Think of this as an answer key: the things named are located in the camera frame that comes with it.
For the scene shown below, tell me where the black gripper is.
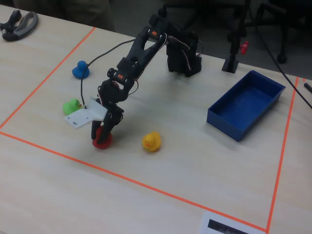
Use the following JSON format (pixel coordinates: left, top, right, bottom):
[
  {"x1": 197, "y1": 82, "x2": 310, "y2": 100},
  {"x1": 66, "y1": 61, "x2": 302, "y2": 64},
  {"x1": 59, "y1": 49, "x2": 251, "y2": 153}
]
[{"x1": 90, "y1": 79, "x2": 129, "y2": 145}]

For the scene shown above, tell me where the red rubber duck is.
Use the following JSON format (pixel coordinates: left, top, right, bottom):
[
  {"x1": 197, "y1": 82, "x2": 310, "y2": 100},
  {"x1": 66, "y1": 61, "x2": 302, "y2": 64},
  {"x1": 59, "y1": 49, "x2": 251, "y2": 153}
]
[{"x1": 92, "y1": 126, "x2": 114, "y2": 150}]

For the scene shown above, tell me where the green rubber duck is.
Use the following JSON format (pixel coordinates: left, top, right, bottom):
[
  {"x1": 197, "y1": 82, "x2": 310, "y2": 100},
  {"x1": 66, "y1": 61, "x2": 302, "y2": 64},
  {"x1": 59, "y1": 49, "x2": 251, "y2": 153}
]
[{"x1": 62, "y1": 98, "x2": 85, "y2": 117}]

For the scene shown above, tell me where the yellow rubber duck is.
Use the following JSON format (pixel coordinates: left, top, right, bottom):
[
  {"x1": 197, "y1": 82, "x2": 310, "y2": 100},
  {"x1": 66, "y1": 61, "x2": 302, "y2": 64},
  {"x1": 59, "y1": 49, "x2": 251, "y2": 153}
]
[{"x1": 142, "y1": 131, "x2": 162, "y2": 153}]

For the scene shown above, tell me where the blue rubber duck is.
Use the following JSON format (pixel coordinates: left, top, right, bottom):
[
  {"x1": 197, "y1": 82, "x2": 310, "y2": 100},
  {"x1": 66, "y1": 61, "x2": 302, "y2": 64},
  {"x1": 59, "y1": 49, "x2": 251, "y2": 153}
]
[{"x1": 72, "y1": 60, "x2": 90, "y2": 79}]

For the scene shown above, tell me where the blue plastic box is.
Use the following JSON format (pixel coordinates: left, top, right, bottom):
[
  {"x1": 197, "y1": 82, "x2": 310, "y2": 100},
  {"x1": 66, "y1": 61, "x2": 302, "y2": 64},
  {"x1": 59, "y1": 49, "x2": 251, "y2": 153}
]
[{"x1": 206, "y1": 70, "x2": 286, "y2": 142}]

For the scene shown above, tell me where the orange tape strip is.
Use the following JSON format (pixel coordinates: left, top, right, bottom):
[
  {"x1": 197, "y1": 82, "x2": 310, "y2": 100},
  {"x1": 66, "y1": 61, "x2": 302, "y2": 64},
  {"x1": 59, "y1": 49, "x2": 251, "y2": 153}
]
[
  {"x1": 0, "y1": 131, "x2": 269, "y2": 232},
  {"x1": 0, "y1": 26, "x2": 97, "y2": 130},
  {"x1": 266, "y1": 77, "x2": 300, "y2": 234}
]

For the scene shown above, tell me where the olive clothed person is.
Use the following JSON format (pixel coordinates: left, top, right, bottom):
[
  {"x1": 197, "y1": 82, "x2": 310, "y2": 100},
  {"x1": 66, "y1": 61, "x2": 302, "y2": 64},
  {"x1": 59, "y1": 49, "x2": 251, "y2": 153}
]
[{"x1": 12, "y1": 0, "x2": 116, "y2": 31}]

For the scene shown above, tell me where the grey black hand tool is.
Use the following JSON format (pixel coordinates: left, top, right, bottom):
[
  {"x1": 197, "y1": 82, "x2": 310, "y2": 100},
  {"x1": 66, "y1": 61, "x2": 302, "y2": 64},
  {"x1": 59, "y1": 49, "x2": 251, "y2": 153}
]
[{"x1": 0, "y1": 10, "x2": 39, "y2": 41}]

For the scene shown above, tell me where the white paper black print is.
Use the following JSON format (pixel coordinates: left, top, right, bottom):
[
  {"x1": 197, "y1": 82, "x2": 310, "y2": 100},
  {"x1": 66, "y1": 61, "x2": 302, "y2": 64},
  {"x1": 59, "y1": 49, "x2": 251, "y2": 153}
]
[{"x1": 197, "y1": 211, "x2": 268, "y2": 234}]

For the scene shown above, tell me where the red clamp knob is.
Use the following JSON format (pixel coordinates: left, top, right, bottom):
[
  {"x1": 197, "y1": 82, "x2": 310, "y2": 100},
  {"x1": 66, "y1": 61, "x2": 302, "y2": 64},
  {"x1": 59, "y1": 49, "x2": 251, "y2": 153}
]
[{"x1": 239, "y1": 40, "x2": 250, "y2": 55}]

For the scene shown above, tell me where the black office chair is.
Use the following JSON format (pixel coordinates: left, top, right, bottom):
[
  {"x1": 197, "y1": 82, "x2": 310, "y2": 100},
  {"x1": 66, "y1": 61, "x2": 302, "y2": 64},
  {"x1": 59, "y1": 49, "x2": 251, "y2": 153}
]
[{"x1": 254, "y1": 0, "x2": 308, "y2": 64}]

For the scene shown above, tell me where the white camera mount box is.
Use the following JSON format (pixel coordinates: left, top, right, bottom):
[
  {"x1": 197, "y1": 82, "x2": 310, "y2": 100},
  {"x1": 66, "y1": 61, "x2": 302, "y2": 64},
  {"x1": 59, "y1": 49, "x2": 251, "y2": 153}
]
[{"x1": 63, "y1": 96, "x2": 109, "y2": 130}]

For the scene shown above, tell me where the black camera cable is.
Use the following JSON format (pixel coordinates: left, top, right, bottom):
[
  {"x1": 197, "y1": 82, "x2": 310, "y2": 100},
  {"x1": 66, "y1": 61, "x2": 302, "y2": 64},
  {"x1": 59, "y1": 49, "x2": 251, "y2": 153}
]
[{"x1": 79, "y1": 38, "x2": 137, "y2": 107}]

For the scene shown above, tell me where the black camera stand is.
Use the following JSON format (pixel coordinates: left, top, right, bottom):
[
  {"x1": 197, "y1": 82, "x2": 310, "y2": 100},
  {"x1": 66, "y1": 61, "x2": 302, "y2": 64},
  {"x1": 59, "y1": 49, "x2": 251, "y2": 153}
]
[{"x1": 221, "y1": 0, "x2": 252, "y2": 73}]

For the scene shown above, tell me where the long black cable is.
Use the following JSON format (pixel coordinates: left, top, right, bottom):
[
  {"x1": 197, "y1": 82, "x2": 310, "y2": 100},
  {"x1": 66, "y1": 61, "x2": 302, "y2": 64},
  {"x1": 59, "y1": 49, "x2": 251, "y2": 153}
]
[{"x1": 253, "y1": 21, "x2": 312, "y2": 110}]

